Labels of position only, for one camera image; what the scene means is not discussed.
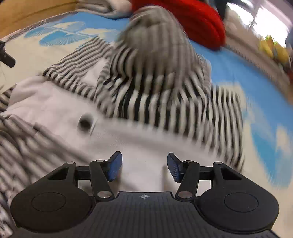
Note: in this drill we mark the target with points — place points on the black white striped hooded top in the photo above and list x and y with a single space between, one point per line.
57 109

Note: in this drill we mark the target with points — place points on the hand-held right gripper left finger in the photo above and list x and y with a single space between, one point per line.
115 166

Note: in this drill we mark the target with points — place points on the yellow plush toy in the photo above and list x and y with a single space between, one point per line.
273 49

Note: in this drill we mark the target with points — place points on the red folded blanket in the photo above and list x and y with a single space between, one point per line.
201 20

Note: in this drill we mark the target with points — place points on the blue white leaf-print bedsheet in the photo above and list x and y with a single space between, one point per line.
263 103

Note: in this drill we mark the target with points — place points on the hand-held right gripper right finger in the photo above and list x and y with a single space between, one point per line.
174 167

